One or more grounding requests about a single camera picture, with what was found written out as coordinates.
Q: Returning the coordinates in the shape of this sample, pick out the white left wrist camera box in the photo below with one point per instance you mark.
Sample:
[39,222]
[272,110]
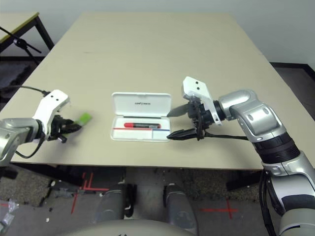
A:
[51,103]

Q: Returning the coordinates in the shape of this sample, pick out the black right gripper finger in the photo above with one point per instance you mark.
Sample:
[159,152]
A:
[180,110]
[183,134]

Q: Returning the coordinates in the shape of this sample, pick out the red and black marker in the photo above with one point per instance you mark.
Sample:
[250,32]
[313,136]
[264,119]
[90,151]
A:
[142,125]

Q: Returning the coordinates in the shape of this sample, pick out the white plastic pencil case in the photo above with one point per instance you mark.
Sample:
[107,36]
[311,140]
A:
[141,103]

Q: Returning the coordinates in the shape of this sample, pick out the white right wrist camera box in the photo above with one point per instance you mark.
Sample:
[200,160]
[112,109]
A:
[194,86]

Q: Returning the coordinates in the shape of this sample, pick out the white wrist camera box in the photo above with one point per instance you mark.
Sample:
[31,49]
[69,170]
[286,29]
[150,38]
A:
[194,86]
[51,103]

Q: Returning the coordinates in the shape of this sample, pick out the black metal floor bar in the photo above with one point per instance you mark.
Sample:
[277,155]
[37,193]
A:
[8,173]

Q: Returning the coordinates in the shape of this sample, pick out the red floor tape lines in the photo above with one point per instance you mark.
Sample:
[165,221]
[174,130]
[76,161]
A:
[86,188]

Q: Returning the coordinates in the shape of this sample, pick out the green highlighter pen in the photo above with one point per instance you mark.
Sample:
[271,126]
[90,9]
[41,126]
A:
[85,118]

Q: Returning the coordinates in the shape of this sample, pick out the black tripod stand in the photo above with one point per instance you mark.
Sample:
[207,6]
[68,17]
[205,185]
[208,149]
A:
[22,44]

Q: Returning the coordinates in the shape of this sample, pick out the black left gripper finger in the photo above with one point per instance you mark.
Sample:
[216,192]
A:
[71,129]
[72,123]

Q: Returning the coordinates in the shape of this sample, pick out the beige side table black frame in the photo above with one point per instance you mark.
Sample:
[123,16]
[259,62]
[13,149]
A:
[14,22]

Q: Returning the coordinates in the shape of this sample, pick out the black table foot bar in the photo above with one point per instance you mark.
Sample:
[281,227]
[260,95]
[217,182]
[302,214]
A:
[49,174]

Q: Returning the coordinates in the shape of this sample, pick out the clear plastic bag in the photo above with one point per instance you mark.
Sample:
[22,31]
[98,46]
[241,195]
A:
[8,216]

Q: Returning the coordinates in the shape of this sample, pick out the grey robot torso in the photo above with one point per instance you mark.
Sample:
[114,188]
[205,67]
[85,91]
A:
[128,228]

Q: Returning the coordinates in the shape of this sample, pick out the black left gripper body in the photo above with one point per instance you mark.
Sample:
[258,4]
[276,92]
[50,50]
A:
[55,127]

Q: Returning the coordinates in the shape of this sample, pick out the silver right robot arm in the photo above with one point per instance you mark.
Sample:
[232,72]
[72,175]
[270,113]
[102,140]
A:
[248,105]

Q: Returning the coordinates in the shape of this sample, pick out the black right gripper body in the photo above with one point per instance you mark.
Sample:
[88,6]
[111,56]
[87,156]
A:
[203,115]

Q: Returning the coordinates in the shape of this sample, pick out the red floor tape cross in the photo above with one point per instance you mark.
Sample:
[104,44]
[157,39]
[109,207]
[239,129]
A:
[229,210]

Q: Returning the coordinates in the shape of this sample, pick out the grey robot left leg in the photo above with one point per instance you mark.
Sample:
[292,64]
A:
[110,204]

